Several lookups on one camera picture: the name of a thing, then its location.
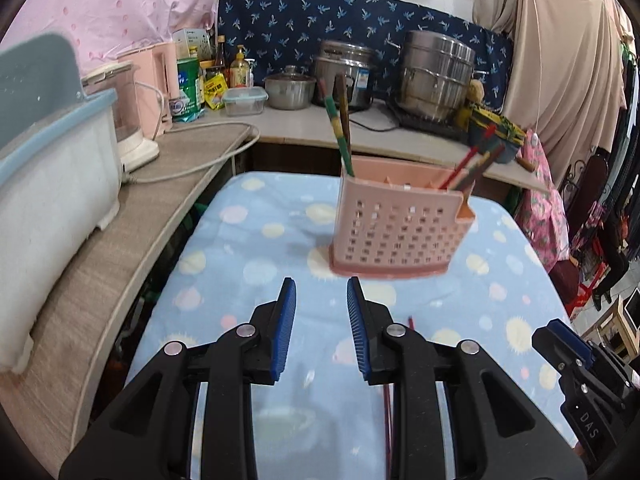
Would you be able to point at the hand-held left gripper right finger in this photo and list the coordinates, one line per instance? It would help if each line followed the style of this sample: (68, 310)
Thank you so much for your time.
(357, 340)

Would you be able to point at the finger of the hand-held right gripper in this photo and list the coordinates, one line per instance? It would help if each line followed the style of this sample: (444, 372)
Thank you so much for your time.
(557, 347)

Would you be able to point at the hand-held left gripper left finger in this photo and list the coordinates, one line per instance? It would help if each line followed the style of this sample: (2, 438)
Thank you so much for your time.
(282, 340)

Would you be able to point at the pink perforated utensil holder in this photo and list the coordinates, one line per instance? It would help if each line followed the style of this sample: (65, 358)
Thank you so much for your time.
(395, 235)

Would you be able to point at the dark red chopstick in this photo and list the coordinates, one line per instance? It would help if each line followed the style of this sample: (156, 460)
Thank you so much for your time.
(484, 147)

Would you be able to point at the brown chopstick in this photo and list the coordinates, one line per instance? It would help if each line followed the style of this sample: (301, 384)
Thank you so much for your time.
(344, 110)

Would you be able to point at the wooden stool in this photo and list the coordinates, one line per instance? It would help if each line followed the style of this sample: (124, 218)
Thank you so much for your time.
(610, 325)

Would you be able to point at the dark red stool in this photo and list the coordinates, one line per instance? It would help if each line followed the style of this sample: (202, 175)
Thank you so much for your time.
(565, 280)

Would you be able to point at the pink pineapple-print cloth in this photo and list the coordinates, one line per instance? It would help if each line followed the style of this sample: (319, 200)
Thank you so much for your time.
(542, 205)

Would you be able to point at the grey wood-grain counter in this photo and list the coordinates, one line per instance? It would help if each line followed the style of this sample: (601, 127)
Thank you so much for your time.
(100, 285)

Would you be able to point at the hanging dark clothes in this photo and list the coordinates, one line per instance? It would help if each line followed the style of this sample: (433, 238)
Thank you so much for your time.
(615, 160)

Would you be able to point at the white back counter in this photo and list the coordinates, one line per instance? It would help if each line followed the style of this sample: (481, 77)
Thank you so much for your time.
(300, 127)

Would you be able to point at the black induction cooker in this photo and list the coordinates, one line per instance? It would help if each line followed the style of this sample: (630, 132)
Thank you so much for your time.
(425, 124)

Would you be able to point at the clear plastic food container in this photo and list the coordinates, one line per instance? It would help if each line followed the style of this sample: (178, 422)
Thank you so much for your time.
(244, 100)

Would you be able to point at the small lidded steel pot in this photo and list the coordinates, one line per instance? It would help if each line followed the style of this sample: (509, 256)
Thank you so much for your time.
(290, 87)

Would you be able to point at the yellow snack packet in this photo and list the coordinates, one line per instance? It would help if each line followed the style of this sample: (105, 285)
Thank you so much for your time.
(215, 91)

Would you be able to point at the tan sponge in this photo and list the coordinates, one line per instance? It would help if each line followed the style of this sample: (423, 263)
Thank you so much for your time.
(475, 91)

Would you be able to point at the green and white bag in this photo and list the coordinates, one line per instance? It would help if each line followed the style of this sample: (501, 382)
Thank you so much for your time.
(185, 87)

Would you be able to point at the white and blue appliance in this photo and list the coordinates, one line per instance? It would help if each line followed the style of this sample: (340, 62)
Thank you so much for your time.
(50, 200)

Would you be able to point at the medium steel pot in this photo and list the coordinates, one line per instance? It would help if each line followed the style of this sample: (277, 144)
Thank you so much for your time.
(345, 67)

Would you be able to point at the yellow condiment bottle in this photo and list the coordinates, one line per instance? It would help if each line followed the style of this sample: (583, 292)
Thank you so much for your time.
(241, 67)

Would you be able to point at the large steel steamer pot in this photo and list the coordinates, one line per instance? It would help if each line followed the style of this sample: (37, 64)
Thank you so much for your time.
(440, 75)

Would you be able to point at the beige curtain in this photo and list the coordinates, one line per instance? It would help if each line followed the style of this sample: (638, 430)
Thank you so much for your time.
(560, 60)

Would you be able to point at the dark sauce bottle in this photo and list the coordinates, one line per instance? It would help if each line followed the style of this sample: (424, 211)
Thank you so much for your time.
(221, 50)

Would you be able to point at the white and green carton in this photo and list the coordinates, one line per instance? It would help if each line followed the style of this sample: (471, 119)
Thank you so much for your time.
(192, 42)

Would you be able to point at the dark blue leaf-print cloth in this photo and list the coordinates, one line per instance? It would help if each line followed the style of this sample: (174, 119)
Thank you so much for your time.
(300, 25)

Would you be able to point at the pink dotted curtain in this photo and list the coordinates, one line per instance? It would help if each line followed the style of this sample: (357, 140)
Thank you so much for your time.
(125, 0)

